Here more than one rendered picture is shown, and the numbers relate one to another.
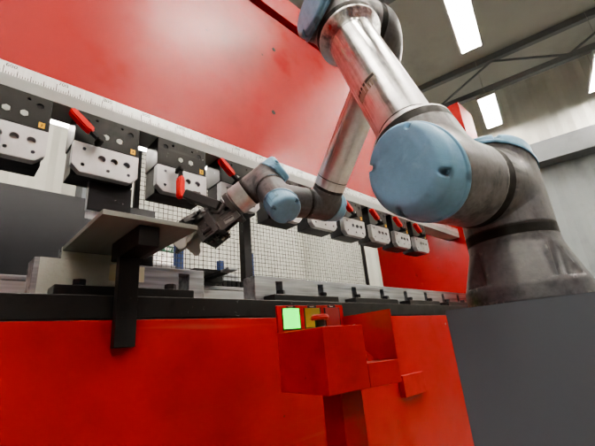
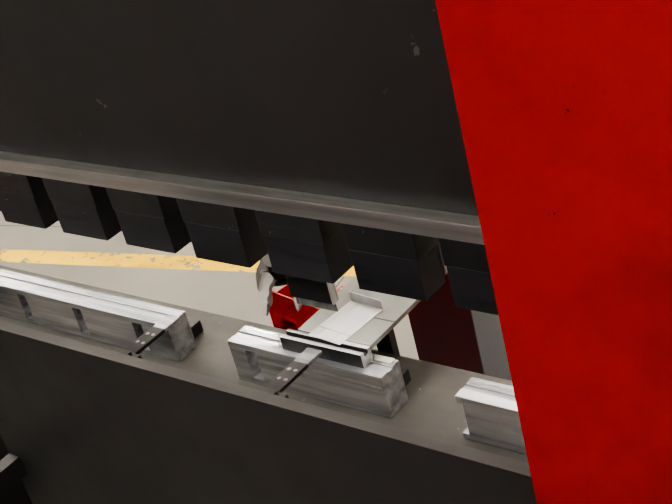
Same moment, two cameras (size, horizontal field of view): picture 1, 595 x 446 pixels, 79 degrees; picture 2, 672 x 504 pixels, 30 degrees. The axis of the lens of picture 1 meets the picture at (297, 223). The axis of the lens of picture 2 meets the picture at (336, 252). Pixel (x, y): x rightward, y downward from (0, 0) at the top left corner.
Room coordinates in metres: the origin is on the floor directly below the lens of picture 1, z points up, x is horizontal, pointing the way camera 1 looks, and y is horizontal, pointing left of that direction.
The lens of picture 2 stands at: (0.78, 2.49, 2.28)
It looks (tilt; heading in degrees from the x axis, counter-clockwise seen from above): 28 degrees down; 270
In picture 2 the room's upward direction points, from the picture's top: 15 degrees counter-clockwise
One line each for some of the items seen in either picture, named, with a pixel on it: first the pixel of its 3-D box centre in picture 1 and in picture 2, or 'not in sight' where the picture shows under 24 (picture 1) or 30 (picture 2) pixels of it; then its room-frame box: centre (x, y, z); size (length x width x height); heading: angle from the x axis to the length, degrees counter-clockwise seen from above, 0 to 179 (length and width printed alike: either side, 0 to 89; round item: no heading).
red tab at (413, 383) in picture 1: (413, 383); not in sight; (1.45, -0.36, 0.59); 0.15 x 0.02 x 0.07; 136
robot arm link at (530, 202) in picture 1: (493, 189); not in sight; (0.50, -0.29, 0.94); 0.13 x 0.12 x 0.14; 123
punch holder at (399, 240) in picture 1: (394, 234); not in sight; (1.81, -0.50, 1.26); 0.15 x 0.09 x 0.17; 136
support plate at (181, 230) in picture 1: (127, 238); (372, 302); (0.72, 0.36, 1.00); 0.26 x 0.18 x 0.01; 46
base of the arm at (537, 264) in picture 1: (519, 267); not in sight; (0.50, -0.30, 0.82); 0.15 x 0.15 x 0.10
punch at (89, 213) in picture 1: (108, 203); (311, 286); (0.83, 0.47, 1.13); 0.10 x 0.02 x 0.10; 136
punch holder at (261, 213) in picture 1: (278, 202); (86, 192); (1.24, 0.06, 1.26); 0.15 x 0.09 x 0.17; 136
